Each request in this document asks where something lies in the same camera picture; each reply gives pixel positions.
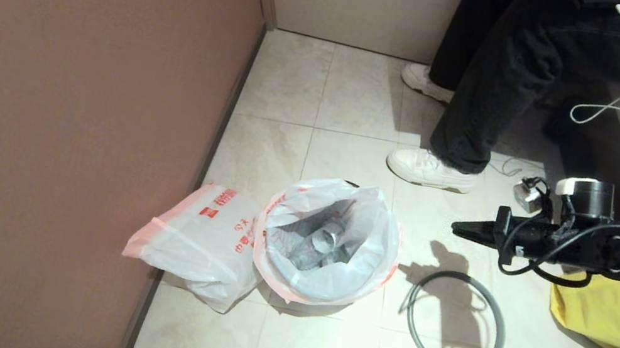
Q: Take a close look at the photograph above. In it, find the person's right black trouser leg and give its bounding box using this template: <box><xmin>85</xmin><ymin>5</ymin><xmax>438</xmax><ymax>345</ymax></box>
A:
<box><xmin>428</xmin><ymin>0</ymin><xmax>507</xmax><ymax>98</ymax></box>

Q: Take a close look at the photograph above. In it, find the used translucent trash bag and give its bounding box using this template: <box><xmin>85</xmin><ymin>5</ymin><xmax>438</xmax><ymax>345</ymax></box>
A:
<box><xmin>242</xmin><ymin>165</ymin><xmax>413</xmax><ymax>321</ymax></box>

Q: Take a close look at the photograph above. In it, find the fresh white plastic bag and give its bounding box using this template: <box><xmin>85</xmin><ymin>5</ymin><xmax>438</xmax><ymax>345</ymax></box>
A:
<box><xmin>115</xmin><ymin>169</ymin><xmax>275</xmax><ymax>320</ymax></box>

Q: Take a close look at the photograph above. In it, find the brown textured partition panel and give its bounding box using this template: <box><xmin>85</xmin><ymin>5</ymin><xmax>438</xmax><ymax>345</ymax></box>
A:
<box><xmin>0</xmin><ymin>0</ymin><xmax>272</xmax><ymax>348</ymax></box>

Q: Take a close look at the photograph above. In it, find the person's black trouser leg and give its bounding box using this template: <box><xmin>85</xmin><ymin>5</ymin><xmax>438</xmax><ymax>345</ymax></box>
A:
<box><xmin>425</xmin><ymin>0</ymin><xmax>577</xmax><ymax>188</ymax></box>
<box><xmin>428</xmin><ymin>0</ymin><xmax>507</xmax><ymax>98</ymax></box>

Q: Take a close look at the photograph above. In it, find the white right sneaker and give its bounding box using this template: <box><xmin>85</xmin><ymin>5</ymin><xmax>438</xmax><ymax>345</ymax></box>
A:
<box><xmin>398</xmin><ymin>61</ymin><xmax>460</xmax><ymax>106</ymax></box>

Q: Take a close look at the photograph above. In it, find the person's left black trouser leg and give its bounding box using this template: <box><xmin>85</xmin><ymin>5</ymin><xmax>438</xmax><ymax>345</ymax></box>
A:
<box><xmin>425</xmin><ymin>0</ymin><xmax>577</xmax><ymax>188</ymax></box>

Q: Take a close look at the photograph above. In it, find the white left sneaker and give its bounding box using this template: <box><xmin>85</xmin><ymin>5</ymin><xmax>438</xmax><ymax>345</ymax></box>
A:
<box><xmin>384</xmin><ymin>143</ymin><xmax>481</xmax><ymax>197</ymax></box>

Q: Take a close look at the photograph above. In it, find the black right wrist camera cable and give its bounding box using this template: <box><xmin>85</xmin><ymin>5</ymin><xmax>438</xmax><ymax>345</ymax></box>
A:
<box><xmin>495</xmin><ymin>172</ymin><xmax>620</xmax><ymax>297</ymax></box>

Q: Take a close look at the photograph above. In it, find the white sneaker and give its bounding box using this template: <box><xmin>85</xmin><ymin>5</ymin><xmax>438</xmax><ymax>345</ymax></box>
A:
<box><xmin>384</xmin><ymin>143</ymin><xmax>481</xmax><ymax>197</ymax></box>
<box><xmin>398</xmin><ymin>61</ymin><xmax>460</xmax><ymax>106</ymax></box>

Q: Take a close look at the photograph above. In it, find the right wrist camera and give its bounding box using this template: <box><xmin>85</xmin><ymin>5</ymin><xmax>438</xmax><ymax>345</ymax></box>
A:
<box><xmin>510</xmin><ymin>177</ymin><xmax>547</xmax><ymax>215</ymax></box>

